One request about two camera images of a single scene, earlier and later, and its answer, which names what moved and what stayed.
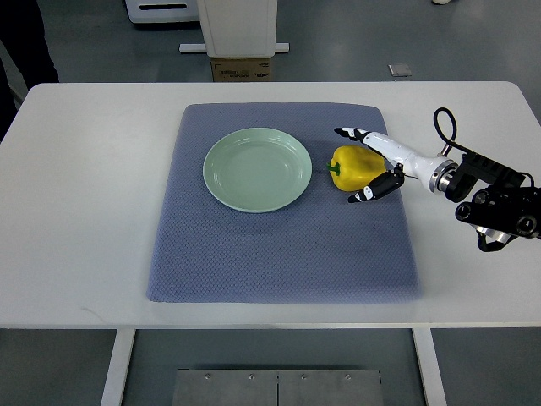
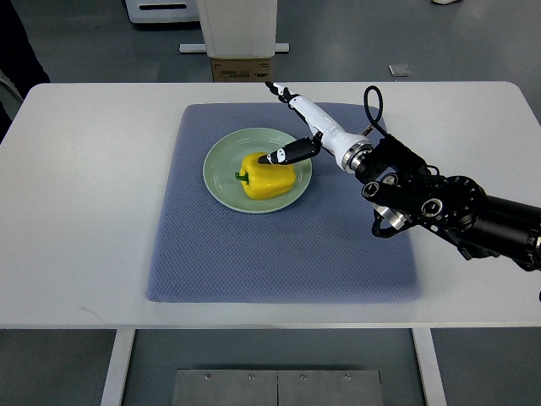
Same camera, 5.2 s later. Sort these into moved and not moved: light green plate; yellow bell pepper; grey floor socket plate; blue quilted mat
Moved: yellow bell pepper
Not moved: grey floor socket plate; blue quilted mat; light green plate
